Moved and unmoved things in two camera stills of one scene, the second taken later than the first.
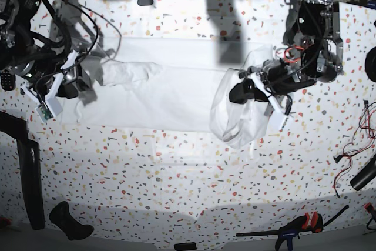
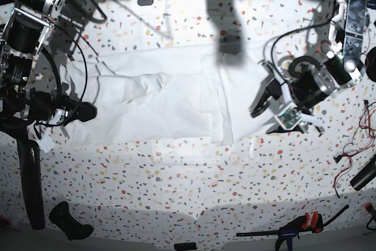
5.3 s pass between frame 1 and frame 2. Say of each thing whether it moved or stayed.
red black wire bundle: stayed
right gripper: moved
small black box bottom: stayed
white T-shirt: moved
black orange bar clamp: stayed
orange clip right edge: stayed
